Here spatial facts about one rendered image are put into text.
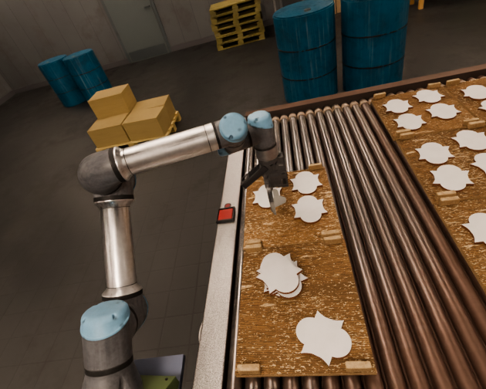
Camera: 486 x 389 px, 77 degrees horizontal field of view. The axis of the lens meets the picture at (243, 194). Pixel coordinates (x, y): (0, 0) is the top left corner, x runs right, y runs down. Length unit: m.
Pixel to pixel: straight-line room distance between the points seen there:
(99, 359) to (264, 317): 0.44
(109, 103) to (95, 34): 4.60
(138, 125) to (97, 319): 3.36
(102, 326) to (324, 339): 0.56
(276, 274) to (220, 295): 0.21
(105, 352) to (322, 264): 0.65
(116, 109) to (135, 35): 4.29
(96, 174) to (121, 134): 3.37
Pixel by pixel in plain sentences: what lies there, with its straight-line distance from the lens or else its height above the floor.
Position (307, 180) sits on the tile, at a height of 0.95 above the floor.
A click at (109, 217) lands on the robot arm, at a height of 1.25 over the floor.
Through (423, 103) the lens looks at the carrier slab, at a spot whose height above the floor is 0.94.
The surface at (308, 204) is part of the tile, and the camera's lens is 1.20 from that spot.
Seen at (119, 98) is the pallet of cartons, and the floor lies 0.58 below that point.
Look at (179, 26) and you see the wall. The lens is 8.32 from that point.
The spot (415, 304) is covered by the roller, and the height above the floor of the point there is 0.92.
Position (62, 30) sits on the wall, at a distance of 9.21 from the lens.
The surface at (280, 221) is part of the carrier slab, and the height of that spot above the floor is 0.94.
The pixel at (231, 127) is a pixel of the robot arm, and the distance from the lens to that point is 0.80.
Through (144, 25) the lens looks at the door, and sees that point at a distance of 8.44.
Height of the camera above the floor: 1.78
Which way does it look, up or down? 39 degrees down
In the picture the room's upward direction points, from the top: 18 degrees counter-clockwise
